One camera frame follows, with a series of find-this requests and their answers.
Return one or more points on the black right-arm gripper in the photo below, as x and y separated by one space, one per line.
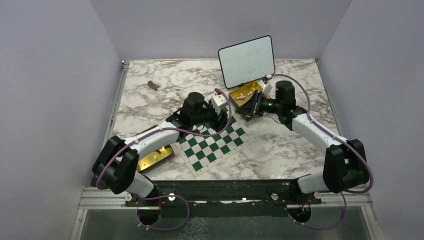
252 107

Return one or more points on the gold tin with white pieces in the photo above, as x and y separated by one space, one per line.
243 93

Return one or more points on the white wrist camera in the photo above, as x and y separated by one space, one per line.
265 86
219 102

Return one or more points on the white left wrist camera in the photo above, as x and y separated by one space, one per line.
219 102

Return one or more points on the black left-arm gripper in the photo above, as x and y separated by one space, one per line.
217 125

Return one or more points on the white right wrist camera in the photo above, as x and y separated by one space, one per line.
265 86

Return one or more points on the green white chess mat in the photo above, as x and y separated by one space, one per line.
203 153

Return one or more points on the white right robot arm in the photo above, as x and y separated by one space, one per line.
345 164

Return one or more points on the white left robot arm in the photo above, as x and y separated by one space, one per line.
116 166

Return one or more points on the small whiteboard with stand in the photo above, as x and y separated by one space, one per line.
247 61

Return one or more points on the gold tin with dark pieces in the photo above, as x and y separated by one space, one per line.
155 159

